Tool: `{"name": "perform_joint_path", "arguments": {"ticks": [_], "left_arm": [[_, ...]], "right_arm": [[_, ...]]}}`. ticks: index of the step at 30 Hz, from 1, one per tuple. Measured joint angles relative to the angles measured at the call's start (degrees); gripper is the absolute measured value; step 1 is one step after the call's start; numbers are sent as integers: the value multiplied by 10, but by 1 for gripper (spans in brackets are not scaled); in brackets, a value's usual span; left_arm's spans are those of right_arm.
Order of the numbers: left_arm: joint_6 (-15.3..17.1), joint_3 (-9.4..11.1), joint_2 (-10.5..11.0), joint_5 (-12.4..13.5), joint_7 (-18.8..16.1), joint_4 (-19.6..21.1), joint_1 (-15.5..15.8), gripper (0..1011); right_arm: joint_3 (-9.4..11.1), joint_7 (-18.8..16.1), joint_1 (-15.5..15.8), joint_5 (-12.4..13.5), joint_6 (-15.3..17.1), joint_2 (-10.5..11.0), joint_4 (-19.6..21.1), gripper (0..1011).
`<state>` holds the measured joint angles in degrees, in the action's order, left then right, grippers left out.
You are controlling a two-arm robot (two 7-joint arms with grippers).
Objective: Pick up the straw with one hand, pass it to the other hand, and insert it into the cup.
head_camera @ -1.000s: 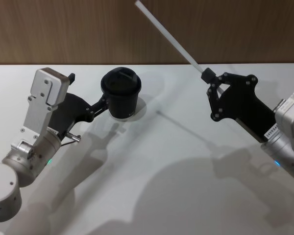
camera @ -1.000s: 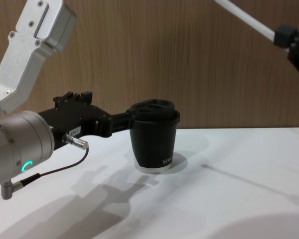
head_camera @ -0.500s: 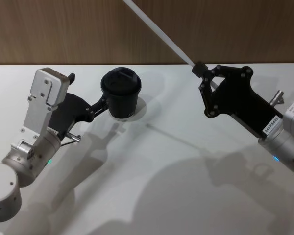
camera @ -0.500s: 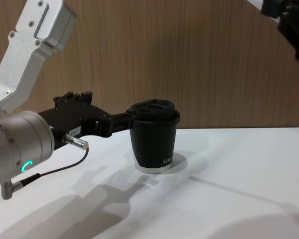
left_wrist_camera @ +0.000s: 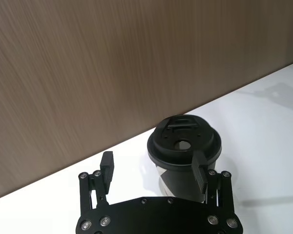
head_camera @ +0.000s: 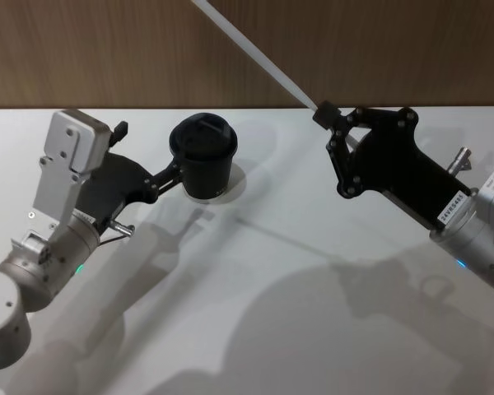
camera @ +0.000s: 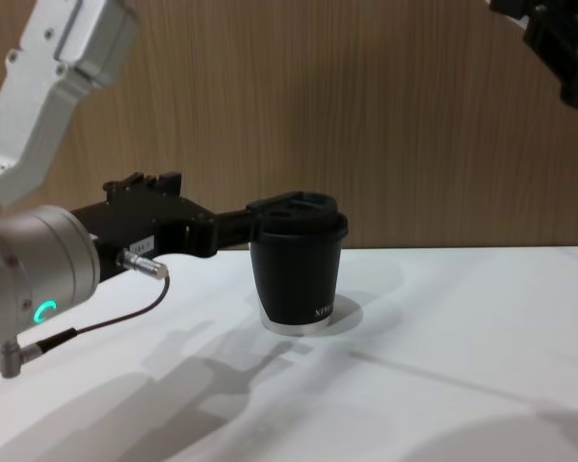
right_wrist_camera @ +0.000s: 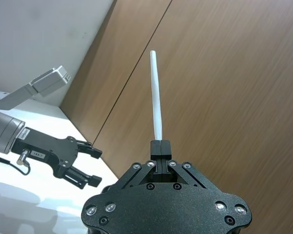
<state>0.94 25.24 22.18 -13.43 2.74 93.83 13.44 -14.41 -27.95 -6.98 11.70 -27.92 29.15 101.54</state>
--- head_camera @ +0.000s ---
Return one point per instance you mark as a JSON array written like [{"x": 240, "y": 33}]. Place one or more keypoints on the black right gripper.
[{"x": 399, "y": 164}]

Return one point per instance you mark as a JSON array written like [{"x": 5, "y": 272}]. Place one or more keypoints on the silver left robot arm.
[{"x": 53, "y": 263}]

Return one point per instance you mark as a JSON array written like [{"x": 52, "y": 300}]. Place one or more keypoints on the black cup with lid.
[{"x": 208, "y": 173}]

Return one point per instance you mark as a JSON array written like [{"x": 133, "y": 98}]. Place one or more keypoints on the long white straw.
[{"x": 252, "y": 49}]

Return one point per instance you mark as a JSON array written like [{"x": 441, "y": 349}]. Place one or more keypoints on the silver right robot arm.
[{"x": 473, "y": 243}]

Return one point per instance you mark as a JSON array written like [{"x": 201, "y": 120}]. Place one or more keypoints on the round white coaster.
[{"x": 238, "y": 185}]

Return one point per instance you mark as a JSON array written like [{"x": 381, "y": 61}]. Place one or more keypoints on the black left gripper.
[{"x": 119, "y": 185}]

